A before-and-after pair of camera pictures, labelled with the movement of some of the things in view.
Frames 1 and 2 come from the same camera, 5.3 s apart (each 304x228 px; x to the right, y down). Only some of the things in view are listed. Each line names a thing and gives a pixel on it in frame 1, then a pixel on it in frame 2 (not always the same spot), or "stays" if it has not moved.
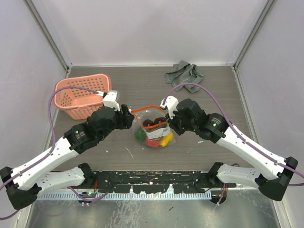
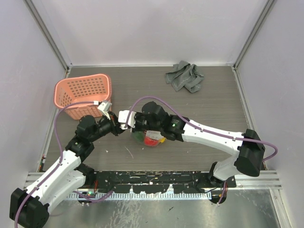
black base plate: [159, 181] stays
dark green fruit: [140, 134] stays
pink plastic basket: [78, 104] stays
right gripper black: [172, 123] to [136, 127]
